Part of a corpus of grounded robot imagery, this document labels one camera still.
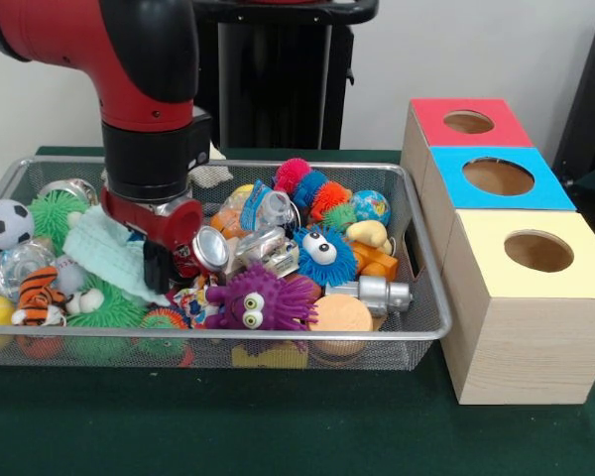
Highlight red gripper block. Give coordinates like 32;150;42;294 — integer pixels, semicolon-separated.
99;186;206;295

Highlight multicoloured rope knot toy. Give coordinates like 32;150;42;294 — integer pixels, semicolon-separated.
169;276;219;324

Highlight mint green knit cloth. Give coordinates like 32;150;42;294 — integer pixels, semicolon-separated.
62;205;170;303

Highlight cream knit cloth roll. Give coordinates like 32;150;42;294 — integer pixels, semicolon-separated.
188;144;235;189

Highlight purple spiky ball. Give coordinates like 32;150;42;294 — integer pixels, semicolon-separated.
204;263;321;333

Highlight clear mesh bin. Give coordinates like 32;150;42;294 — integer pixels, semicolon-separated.
0;154;453;373

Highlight wooden three-hole box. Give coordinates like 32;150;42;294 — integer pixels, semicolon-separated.
401;97;595;406

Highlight green spiky ball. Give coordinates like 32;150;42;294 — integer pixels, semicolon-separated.
30;190;92;259

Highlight orange tiger plush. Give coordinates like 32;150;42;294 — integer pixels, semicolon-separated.
10;265;72;328

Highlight yellow cheese wedge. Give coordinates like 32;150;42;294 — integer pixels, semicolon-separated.
230;344;308;370

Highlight black and white soccer ball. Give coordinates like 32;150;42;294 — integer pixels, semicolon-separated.
0;198;36;251

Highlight blue fuzzy monster toy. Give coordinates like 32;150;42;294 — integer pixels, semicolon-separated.
294;226;359;289

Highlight dark green tablecloth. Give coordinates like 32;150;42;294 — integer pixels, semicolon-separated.
0;146;595;476

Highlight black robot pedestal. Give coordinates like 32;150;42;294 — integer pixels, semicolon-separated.
193;0;380;150

